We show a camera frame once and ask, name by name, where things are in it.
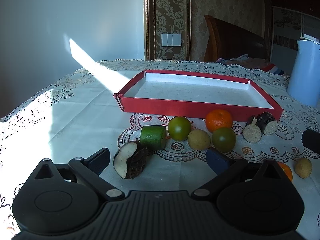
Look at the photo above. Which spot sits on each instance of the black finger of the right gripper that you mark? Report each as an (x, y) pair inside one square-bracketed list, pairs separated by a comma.
[(311, 140)]

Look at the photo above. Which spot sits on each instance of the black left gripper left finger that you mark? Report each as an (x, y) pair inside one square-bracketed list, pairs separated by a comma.
[(87, 170)]

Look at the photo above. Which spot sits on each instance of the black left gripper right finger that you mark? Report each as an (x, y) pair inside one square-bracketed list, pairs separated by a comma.
[(228, 170)]

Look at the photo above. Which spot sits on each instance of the green tomato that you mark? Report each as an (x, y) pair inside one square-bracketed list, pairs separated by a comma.
[(179, 128), (224, 139)]

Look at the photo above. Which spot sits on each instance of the orange mandarin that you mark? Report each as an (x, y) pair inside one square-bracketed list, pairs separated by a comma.
[(217, 119), (287, 170)]

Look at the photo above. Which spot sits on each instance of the dark cut water chestnut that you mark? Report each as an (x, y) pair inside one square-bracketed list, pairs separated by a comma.
[(130, 160)]

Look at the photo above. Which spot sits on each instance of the dark sugarcane piece back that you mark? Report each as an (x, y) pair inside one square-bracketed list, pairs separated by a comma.
[(267, 123)]

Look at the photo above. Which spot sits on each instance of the green cucumber piece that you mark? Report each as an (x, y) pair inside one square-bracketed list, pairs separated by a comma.
[(154, 137)]

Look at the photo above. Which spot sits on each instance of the light blue kettle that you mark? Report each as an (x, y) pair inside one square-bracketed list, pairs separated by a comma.
[(304, 81)]

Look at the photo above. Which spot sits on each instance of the red shallow tray box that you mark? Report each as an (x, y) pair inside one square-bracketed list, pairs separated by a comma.
[(194, 95)]

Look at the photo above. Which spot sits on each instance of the bedding with striped pillow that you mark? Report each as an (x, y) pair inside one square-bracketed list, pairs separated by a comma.
[(253, 63)]

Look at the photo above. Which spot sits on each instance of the wardrobe with mirrored doors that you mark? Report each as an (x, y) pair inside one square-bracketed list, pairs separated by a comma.
[(288, 27)]

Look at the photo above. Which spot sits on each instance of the brown wooden headboard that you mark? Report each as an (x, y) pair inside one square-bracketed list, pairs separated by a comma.
[(229, 41)]

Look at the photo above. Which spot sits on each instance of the white wall switch panel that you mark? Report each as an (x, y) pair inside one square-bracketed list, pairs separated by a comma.
[(171, 40)]

